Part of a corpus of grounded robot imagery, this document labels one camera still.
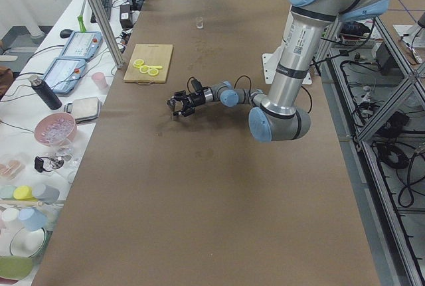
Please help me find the black keyboard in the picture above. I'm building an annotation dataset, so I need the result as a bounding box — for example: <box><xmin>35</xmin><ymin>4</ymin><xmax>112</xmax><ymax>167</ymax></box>
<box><xmin>90</xmin><ymin>0</ymin><xmax>112</xmax><ymax>23</ymax></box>

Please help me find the steel measuring jigger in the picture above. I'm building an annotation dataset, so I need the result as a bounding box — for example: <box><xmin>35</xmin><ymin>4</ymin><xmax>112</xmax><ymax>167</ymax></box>
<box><xmin>166</xmin><ymin>98</ymin><xmax>179</xmax><ymax>121</ymax></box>

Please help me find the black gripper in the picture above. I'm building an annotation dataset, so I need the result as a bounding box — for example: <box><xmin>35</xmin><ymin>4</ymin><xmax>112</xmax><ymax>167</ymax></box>
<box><xmin>173</xmin><ymin>90</ymin><xmax>206</xmax><ymax>117</ymax></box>

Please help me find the blue teach pendant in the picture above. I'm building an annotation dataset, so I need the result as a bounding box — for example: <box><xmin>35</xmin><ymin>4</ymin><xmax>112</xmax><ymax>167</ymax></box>
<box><xmin>60</xmin><ymin>31</ymin><xmax>102</xmax><ymax>61</ymax></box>
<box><xmin>42</xmin><ymin>58</ymin><xmax>86</xmax><ymax>95</ymax></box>

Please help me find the white bowl green rim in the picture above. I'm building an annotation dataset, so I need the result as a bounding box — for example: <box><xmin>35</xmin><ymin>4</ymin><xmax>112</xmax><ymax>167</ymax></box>
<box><xmin>9</xmin><ymin>228</ymin><xmax>47</xmax><ymax>257</ymax></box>

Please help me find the grey cup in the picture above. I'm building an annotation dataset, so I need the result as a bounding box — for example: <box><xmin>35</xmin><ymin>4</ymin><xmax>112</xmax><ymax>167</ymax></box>
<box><xmin>32</xmin><ymin>183</ymin><xmax>60</xmax><ymax>204</ymax></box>

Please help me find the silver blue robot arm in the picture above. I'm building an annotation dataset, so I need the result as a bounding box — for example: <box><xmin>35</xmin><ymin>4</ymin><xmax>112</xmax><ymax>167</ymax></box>
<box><xmin>167</xmin><ymin>0</ymin><xmax>390</xmax><ymax>142</ymax></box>

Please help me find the bamboo cutting board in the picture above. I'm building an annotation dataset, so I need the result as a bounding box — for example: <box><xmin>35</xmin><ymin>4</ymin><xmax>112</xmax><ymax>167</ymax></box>
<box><xmin>124</xmin><ymin>43</ymin><xmax>173</xmax><ymax>84</ymax></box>

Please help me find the aluminium frame post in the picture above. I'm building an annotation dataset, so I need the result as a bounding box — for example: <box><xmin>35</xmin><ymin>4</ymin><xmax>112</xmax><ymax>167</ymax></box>
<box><xmin>88</xmin><ymin>0</ymin><xmax>124</xmax><ymax>69</ymax></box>

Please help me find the clear glass shaker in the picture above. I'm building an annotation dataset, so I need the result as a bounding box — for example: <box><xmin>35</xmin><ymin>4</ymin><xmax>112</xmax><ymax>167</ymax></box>
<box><xmin>195</xmin><ymin>17</ymin><xmax>204</xmax><ymax>29</ymax></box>

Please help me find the silver digital scale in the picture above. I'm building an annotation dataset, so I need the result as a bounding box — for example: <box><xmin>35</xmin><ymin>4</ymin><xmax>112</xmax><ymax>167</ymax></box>
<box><xmin>64</xmin><ymin>97</ymin><xmax>102</xmax><ymax>123</ymax></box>

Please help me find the pink bowl with ice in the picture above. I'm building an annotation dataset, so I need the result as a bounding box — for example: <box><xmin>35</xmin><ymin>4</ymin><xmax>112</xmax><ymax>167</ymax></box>
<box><xmin>34</xmin><ymin>112</ymin><xmax>77</xmax><ymax>146</ymax></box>

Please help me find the black thermos bottle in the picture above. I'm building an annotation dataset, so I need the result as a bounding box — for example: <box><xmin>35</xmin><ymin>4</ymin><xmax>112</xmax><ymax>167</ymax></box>
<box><xmin>28</xmin><ymin>75</ymin><xmax>62</xmax><ymax>110</ymax></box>

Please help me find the wine glass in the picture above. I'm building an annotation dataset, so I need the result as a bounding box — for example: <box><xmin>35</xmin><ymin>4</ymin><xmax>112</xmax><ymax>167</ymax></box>
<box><xmin>50</xmin><ymin>138</ymin><xmax>74</xmax><ymax>162</ymax></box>

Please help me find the yellow cup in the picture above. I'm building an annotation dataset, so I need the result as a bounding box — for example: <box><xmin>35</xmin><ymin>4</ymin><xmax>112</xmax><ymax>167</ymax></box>
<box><xmin>13</xmin><ymin>185</ymin><xmax>36</xmax><ymax>201</ymax></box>

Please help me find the pink plastic cup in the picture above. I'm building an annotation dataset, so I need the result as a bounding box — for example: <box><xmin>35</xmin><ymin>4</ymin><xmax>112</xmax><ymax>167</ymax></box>
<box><xmin>92</xmin><ymin>72</ymin><xmax>108</xmax><ymax>90</ymax></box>

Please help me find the lemon slice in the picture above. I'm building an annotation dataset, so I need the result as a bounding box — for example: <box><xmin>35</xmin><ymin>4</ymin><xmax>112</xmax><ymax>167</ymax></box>
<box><xmin>147</xmin><ymin>68</ymin><xmax>159</xmax><ymax>76</ymax></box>
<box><xmin>139</xmin><ymin>65</ymin><xmax>152</xmax><ymax>74</ymax></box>
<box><xmin>133</xmin><ymin>59</ymin><xmax>145</xmax><ymax>68</ymax></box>

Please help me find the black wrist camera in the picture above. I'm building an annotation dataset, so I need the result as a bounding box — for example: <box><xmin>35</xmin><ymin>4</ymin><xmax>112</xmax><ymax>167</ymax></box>
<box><xmin>191</xmin><ymin>78</ymin><xmax>203</xmax><ymax>93</ymax></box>

